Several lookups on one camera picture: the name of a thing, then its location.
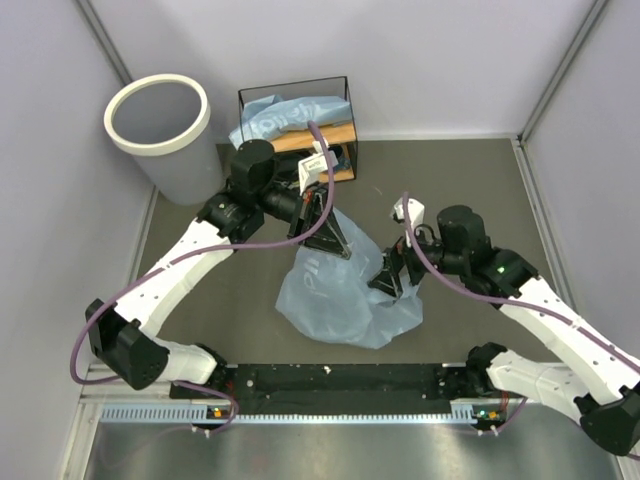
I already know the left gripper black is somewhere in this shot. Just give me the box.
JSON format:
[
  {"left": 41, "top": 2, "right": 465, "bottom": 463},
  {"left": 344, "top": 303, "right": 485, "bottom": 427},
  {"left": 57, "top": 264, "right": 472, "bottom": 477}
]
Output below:
[{"left": 255, "top": 180, "right": 351, "bottom": 259}]

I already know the slotted grey cable duct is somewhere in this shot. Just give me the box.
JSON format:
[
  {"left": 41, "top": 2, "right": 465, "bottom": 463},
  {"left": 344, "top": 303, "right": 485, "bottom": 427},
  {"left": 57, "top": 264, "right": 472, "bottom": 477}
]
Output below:
[{"left": 99, "top": 403, "right": 506, "bottom": 427}]

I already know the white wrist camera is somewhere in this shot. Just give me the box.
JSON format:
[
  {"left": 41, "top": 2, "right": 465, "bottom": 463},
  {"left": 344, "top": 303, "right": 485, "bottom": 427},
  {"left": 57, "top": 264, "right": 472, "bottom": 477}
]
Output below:
[
  {"left": 391, "top": 198, "right": 425, "bottom": 247},
  {"left": 298, "top": 140, "right": 338, "bottom": 194}
]

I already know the dark blue mug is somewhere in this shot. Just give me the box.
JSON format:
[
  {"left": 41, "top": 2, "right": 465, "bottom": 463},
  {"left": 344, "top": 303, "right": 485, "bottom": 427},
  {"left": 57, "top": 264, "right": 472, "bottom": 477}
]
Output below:
[{"left": 329, "top": 145, "right": 351, "bottom": 173}]

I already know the white grey trash bin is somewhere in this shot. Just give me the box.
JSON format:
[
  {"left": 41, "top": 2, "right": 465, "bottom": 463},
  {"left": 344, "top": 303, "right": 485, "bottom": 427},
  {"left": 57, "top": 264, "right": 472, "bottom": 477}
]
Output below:
[{"left": 103, "top": 73, "right": 224, "bottom": 206}]

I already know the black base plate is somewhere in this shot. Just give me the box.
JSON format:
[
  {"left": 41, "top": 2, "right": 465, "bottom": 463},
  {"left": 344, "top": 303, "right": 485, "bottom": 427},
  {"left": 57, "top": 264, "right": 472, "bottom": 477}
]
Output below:
[{"left": 169, "top": 362, "right": 526, "bottom": 415}]

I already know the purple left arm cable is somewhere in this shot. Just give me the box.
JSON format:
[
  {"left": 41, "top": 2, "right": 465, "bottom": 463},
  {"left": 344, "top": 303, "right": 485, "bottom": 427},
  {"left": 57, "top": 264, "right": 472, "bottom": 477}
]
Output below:
[{"left": 69, "top": 119, "right": 337, "bottom": 436}]

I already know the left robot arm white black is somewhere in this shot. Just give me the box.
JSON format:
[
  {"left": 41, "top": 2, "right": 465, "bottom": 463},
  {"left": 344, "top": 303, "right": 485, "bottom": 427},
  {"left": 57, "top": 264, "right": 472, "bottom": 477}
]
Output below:
[{"left": 81, "top": 140, "right": 351, "bottom": 397}]

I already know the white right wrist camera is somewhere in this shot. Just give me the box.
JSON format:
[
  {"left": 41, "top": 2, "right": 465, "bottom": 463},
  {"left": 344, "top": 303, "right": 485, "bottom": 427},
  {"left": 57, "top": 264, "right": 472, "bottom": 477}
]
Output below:
[{"left": 391, "top": 198, "right": 425, "bottom": 247}]

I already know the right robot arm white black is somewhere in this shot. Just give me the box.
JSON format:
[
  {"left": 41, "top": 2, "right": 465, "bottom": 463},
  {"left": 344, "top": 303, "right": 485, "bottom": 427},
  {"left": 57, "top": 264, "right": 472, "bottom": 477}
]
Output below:
[{"left": 368, "top": 198, "right": 639, "bottom": 456}]

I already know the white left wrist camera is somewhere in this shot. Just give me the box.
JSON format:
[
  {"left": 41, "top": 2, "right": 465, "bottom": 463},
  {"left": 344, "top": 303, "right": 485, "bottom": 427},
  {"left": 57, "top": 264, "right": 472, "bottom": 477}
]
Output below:
[{"left": 298, "top": 140, "right": 338, "bottom": 194}]

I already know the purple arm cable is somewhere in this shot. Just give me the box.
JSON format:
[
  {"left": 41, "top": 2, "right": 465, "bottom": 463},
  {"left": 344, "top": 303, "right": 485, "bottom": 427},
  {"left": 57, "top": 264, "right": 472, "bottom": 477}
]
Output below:
[
  {"left": 69, "top": 119, "right": 337, "bottom": 436},
  {"left": 402, "top": 191, "right": 640, "bottom": 436}
]

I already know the light blue trash bag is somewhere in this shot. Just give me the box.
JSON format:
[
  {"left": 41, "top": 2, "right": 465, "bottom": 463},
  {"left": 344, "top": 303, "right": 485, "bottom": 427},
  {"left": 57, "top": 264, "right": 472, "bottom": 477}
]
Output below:
[
  {"left": 275, "top": 210, "right": 423, "bottom": 349},
  {"left": 228, "top": 95, "right": 353, "bottom": 148}
]

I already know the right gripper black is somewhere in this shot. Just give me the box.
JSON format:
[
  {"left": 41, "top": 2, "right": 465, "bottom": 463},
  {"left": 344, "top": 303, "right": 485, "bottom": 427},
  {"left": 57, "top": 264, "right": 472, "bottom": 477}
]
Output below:
[{"left": 367, "top": 219, "right": 467, "bottom": 298}]

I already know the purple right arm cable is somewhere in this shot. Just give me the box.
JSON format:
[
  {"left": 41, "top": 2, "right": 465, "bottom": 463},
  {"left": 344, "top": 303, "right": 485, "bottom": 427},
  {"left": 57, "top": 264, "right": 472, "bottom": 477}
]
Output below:
[{"left": 402, "top": 191, "right": 640, "bottom": 436}]

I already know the black wire wooden shelf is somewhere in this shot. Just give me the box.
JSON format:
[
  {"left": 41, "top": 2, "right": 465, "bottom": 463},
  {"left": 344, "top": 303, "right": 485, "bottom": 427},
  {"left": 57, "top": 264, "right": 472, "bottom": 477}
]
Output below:
[{"left": 233, "top": 76, "right": 358, "bottom": 185}]

